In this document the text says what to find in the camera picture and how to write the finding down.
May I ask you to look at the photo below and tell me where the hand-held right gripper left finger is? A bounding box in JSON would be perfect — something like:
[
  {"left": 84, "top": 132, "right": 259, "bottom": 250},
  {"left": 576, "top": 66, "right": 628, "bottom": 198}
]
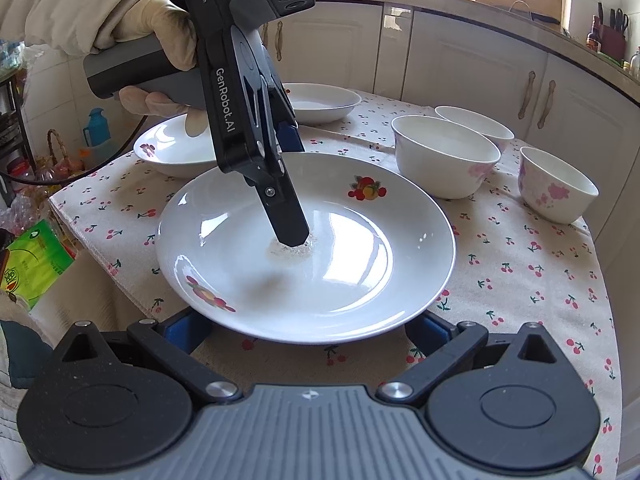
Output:
[{"left": 60, "top": 306, "right": 242, "bottom": 405}]

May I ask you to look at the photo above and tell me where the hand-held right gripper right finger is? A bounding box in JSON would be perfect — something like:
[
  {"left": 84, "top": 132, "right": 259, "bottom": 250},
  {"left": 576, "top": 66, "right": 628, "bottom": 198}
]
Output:
[{"left": 377, "top": 311, "right": 560, "bottom": 407}]

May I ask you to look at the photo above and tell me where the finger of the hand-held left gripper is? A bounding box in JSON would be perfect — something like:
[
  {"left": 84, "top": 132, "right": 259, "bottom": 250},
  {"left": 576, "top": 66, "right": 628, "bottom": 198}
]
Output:
[
  {"left": 267, "top": 67, "right": 306, "bottom": 154},
  {"left": 239, "top": 67, "right": 311, "bottom": 248}
]

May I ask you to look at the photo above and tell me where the white fruit print plate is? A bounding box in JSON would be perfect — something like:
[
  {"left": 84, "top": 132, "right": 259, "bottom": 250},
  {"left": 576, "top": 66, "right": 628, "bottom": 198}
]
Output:
[
  {"left": 156, "top": 151, "right": 457, "bottom": 346},
  {"left": 132, "top": 112, "right": 221, "bottom": 179}
]

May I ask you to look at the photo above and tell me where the white pink flower bowl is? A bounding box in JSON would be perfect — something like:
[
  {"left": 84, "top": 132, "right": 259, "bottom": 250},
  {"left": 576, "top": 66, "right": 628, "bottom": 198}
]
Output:
[
  {"left": 519, "top": 146, "right": 600, "bottom": 225},
  {"left": 391, "top": 115, "right": 502, "bottom": 200}
]

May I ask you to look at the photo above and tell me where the person's left hand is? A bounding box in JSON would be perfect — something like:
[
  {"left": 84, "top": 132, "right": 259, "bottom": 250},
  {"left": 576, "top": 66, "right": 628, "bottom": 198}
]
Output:
[{"left": 92, "top": 0, "right": 213, "bottom": 138}]

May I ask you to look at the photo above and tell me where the white cabinet door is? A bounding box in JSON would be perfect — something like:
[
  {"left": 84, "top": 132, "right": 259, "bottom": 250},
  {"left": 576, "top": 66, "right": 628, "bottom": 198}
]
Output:
[
  {"left": 522, "top": 55, "right": 640, "bottom": 241},
  {"left": 272, "top": 2, "right": 326, "bottom": 90},
  {"left": 320, "top": 1, "right": 386, "bottom": 97},
  {"left": 400, "top": 10, "right": 548, "bottom": 136}
]

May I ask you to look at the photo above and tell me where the cherry print tablecloth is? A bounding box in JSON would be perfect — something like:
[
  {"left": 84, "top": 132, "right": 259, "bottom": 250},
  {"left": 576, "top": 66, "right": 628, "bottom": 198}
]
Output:
[{"left": 47, "top": 89, "right": 623, "bottom": 480}]

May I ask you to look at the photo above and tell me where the blue thermos jug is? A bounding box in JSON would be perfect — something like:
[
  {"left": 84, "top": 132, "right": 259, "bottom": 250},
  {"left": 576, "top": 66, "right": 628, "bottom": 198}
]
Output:
[{"left": 82, "top": 107, "right": 119, "bottom": 171}]

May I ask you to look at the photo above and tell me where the teal and white cloth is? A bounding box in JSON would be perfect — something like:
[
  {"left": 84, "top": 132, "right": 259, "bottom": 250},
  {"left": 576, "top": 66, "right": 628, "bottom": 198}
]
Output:
[{"left": 0, "top": 290, "right": 61, "bottom": 480}]

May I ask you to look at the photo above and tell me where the green plastic bag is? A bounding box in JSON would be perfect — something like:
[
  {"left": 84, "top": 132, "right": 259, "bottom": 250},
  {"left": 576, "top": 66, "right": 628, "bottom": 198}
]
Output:
[{"left": 2, "top": 219, "right": 76, "bottom": 311}]

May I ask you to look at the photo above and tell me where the wicker basket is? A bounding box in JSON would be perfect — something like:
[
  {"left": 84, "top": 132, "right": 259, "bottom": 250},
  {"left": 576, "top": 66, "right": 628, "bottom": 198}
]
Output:
[{"left": 32, "top": 129, "right": 86, "bottom": 196}]

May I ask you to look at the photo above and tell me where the clear plastic bag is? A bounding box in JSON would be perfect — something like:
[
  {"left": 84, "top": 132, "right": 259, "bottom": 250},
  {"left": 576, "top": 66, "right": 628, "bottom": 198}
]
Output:
[{"left": 0, "top": 187, "right": 56, "bottom": 241}]

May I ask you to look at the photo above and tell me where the dark metal shelf rack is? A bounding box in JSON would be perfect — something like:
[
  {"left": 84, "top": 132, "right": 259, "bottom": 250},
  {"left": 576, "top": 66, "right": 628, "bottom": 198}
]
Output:
[{"left": 0, "top": 67, "right": 31, "bottom": 211}]

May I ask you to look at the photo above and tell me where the brown sauce bottle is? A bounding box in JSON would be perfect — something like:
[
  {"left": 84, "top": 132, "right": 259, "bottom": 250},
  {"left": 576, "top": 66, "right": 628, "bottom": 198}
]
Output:
[{"left": 586, "top": 15, "right": 603, "bottom": 55}]

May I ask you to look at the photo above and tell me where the dark knife block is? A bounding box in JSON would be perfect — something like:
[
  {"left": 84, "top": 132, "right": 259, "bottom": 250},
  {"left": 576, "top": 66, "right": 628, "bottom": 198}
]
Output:
[{"left": 597, "top": 2, "right": 632, "bottom": 63}]

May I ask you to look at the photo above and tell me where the black cable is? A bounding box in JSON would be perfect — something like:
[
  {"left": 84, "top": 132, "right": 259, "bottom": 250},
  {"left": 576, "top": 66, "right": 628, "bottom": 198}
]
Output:
[{"left": 0, "top": 114, "right": 151, "bottom": 186}]

